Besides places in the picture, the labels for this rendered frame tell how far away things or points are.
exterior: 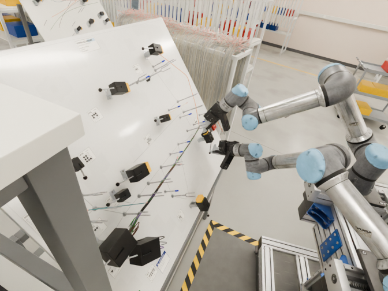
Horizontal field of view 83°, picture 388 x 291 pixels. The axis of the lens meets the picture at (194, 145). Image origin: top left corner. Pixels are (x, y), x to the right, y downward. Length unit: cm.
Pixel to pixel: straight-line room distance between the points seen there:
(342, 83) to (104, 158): 98
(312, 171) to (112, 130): 77
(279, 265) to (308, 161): 133
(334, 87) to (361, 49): 823
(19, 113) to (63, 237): 12
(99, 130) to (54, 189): 72
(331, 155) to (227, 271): 150
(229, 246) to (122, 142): 158
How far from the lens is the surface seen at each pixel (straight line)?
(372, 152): 130
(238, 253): 224
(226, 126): 125
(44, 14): 398
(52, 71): 92
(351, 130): 135
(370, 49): 930
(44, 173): 20
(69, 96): 91
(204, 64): 200
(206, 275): 210
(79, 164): 79
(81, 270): 32
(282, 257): 213
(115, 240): 76
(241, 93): 115
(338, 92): 107
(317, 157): 87
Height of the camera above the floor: 194
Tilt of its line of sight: 39 degrees down
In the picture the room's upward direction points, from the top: 9 degrees clockwise
